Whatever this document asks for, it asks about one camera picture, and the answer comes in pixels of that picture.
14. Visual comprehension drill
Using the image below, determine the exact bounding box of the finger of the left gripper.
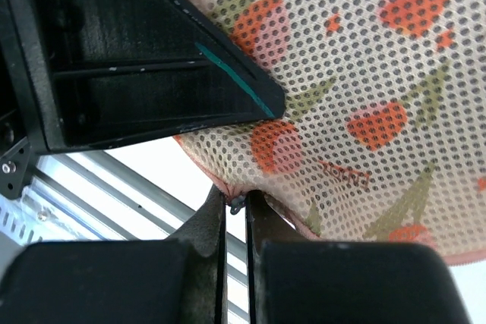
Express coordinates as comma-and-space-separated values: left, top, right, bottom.
1, 0, 286, 155

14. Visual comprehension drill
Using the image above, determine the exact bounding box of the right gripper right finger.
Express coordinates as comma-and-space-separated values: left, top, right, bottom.
246, 190, 469, 323

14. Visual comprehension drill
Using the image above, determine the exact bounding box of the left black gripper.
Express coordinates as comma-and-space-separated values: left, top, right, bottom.
1, 65, 38, 200

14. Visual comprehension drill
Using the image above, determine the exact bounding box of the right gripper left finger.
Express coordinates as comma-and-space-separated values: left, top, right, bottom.
1, 188, 227, 323

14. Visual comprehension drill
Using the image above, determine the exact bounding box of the floral mesh laundry bag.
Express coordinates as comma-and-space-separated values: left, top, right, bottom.
177, 0, 485, 265

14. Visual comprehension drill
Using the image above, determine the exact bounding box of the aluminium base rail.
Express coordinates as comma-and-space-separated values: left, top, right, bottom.
33, 149, 251, 324

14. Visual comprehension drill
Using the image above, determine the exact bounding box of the white slotted cable duct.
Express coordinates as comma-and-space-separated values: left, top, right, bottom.
1, 201, 43, 246

